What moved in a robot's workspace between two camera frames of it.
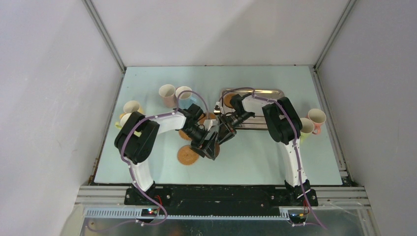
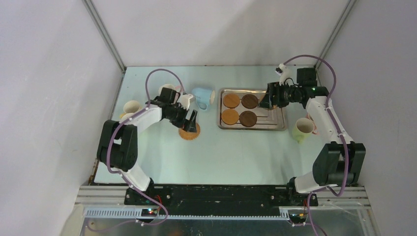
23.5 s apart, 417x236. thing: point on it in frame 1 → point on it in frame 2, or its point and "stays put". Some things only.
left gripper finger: x=210 y=150 → x=193 y=120
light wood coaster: x=227 y=98 stays put
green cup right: x=308 y=128 stays put
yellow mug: x=132 y=106 stays put
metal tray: x=253 y=100 stays put
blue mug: x=185 y=98 → x=202 y=97
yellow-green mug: x=123 y=120 stays put
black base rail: x=220 y=200 stays put
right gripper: x=224 y=126 → x=273 y=96
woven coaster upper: x=183 y=135 stays put
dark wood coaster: x=217 y=149 → x=248 y=118
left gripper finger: x=199 y=152 → x=192 y=127
